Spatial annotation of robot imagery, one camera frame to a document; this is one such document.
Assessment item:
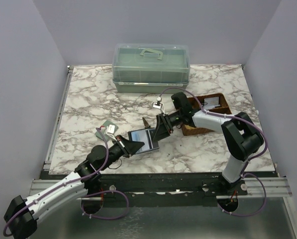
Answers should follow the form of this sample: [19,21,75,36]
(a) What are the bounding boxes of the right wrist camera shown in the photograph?
[152,97,165,114]

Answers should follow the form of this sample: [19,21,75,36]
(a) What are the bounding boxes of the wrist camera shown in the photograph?
[152,97,165,114]
[105,124,116,141]

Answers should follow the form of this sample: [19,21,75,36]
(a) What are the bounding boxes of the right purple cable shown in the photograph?
[158,86,268,217]

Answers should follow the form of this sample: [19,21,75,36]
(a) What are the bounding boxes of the green plastic storage box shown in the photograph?
[112,43,190,93]

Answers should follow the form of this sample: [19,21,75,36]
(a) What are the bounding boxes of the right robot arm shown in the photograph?
[152,92,265,195]

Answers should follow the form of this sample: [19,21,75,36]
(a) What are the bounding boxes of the black mounting rail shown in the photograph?
[90,173,247,208]

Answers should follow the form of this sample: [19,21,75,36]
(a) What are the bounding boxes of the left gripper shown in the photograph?
[100,135,145,171]

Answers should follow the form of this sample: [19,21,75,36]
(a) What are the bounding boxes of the brown wicker tray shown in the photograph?
[181,93,232,136]

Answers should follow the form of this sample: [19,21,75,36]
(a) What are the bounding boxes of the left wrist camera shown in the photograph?
[105,124,116,141]

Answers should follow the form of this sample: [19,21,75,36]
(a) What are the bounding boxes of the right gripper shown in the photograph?
[152,110,183,143]

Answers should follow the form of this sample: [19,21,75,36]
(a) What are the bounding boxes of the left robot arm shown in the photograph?
[3,135,144,239]

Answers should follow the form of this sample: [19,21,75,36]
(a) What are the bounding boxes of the green snap wallet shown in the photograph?
[95,120,118,141]

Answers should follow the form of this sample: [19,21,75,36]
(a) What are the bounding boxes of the silver card in tray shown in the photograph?
[204,97,220,110]

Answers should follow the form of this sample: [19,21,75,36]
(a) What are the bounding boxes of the yellow black pliers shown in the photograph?
[142,117,151,128]

